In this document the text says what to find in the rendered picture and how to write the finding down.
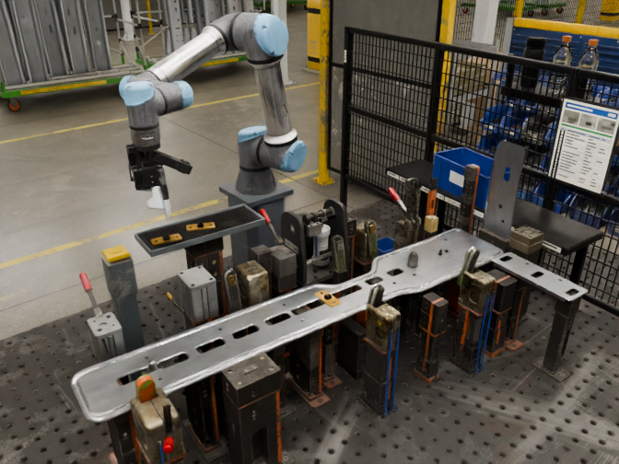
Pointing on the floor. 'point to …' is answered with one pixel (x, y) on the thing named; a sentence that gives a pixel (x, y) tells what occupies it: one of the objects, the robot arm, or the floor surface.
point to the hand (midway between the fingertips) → (163, 209)
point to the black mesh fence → (467, 128)
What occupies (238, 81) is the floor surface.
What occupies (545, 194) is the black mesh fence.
